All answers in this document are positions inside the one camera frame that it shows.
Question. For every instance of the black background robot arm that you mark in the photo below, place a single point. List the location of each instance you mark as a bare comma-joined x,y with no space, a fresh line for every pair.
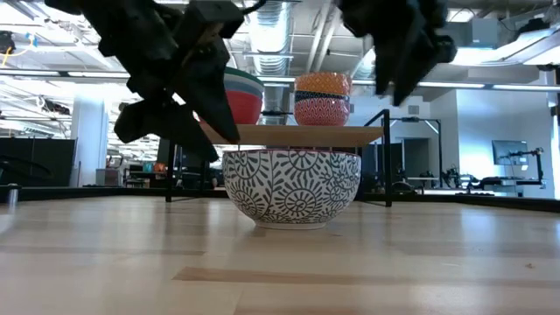
455,179

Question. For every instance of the grey storage cart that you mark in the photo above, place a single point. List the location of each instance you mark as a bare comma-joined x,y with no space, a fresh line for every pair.
109,177

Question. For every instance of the wooden shelf with black legs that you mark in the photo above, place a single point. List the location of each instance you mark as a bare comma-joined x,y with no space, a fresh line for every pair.
306,135

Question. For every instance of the silver metal post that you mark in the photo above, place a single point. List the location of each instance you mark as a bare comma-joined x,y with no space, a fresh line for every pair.
13,197

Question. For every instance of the black background desk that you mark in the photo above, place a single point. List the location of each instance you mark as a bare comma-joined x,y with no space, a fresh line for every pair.
503,180

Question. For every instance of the large plain green bowl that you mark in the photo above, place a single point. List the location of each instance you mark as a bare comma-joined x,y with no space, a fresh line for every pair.
240,74

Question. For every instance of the dark computer monitor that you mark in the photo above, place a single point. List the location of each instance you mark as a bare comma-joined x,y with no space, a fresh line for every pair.
509,152

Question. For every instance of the large plain red bowl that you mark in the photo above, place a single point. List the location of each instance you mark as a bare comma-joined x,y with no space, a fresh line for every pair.
245,109

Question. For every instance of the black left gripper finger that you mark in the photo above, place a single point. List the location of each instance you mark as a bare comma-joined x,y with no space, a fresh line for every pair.
157,120
207,87

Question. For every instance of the black room partition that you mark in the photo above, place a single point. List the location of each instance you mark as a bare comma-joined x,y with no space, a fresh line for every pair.
39,149

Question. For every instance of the black hanging device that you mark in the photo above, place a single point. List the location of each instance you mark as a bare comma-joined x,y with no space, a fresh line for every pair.
6,43

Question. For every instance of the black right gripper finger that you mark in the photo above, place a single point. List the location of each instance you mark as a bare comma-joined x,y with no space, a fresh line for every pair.
388,65
415,70

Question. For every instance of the silver ventilation duct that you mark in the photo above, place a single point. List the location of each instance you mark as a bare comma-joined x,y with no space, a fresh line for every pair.
273,48

